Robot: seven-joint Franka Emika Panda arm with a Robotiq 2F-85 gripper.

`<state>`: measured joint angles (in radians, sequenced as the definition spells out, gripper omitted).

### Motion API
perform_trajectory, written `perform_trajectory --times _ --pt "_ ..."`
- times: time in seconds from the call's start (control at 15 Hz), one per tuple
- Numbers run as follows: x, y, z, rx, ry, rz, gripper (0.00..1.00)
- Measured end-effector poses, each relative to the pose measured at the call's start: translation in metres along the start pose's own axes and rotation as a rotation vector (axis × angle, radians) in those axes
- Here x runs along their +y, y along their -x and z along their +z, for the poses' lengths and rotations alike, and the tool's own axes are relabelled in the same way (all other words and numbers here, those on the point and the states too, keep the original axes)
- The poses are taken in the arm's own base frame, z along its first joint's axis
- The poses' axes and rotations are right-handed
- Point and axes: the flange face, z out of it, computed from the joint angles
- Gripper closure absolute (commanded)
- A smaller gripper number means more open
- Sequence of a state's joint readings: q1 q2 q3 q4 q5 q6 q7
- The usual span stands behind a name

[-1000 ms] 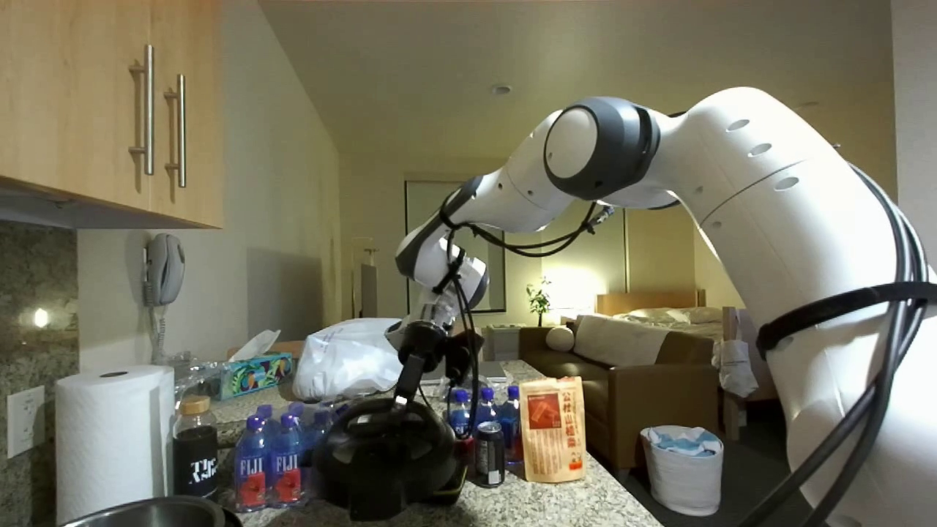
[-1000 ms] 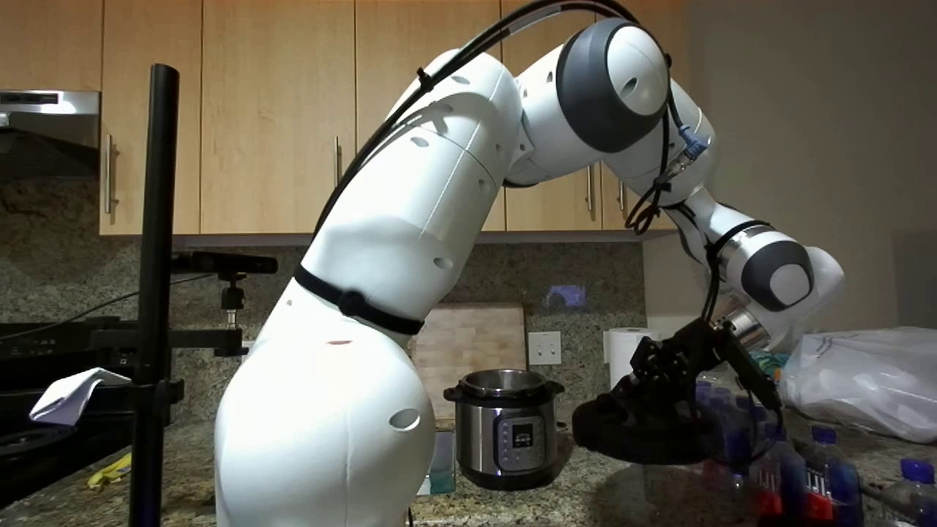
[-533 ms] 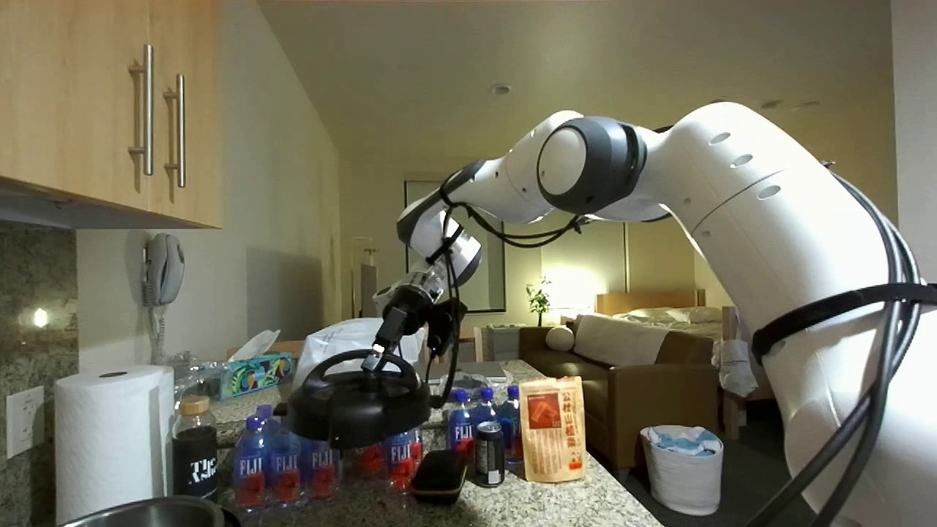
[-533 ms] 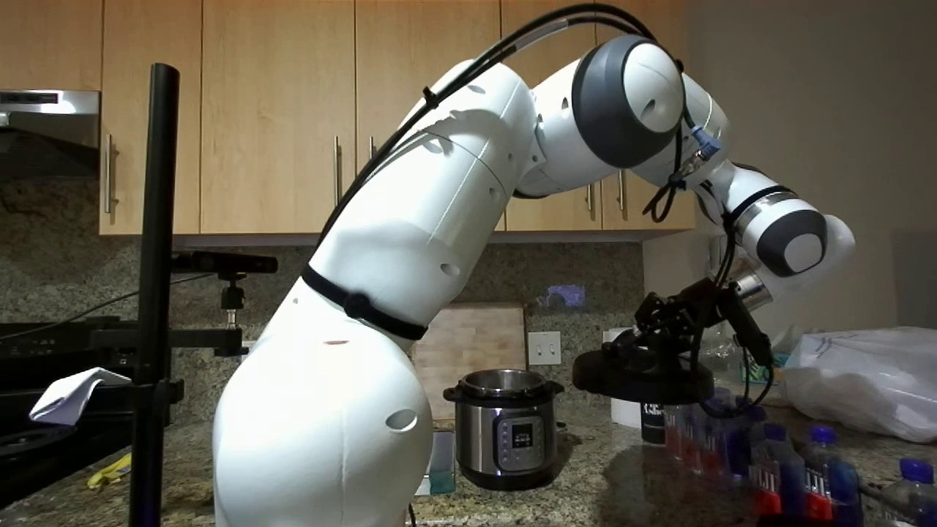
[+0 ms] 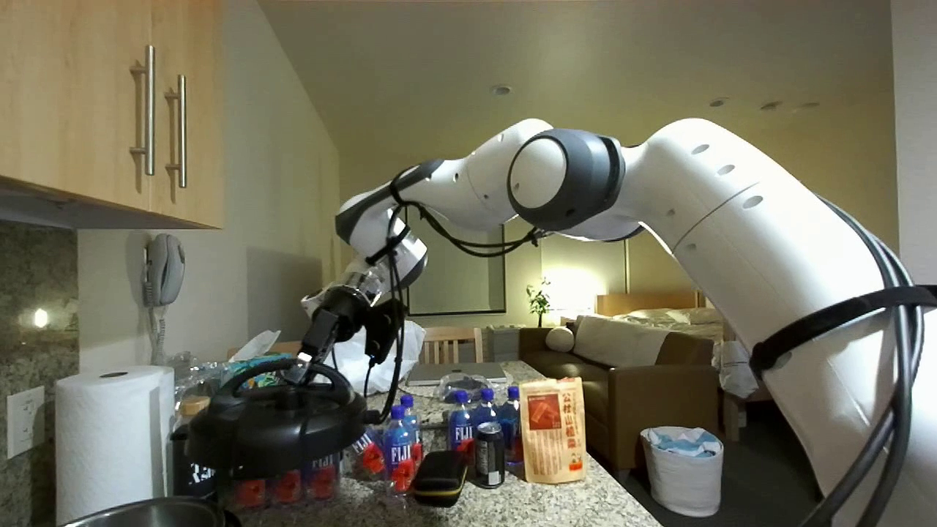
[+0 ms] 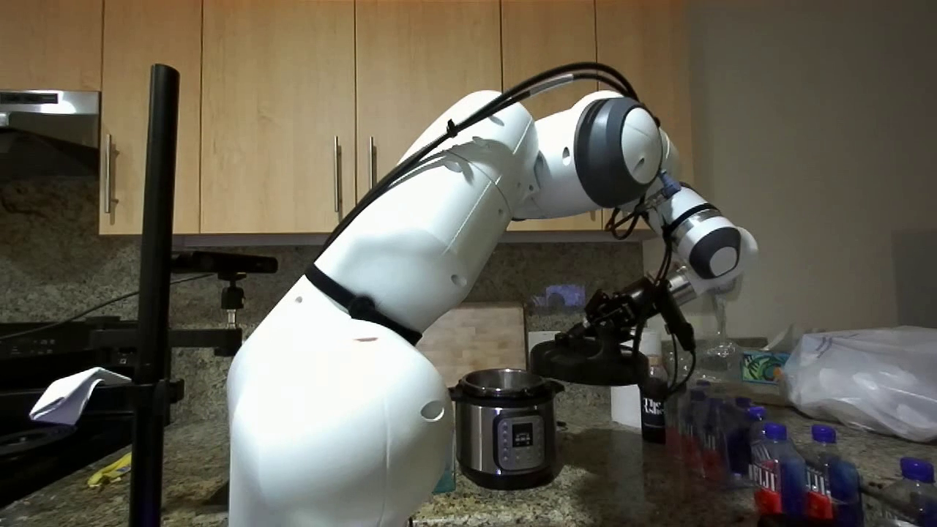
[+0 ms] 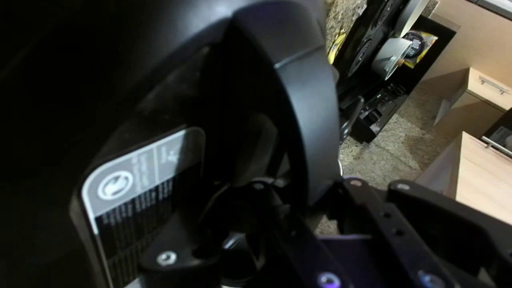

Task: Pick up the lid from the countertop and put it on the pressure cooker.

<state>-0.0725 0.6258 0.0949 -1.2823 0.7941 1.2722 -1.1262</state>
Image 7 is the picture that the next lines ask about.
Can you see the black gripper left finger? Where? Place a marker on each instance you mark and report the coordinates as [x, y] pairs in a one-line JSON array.
[[181, 266]]

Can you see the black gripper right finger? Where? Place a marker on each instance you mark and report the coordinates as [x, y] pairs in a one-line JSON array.
[[426, 234]]

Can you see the light wooden drawer cabinet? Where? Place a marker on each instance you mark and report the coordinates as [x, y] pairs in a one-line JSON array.
[[480, 176]]

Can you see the black stove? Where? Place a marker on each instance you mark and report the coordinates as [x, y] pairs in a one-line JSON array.
[[373, 101]]

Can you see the small yellow object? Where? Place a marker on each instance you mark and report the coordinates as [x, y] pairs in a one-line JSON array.
[[333, 51]]

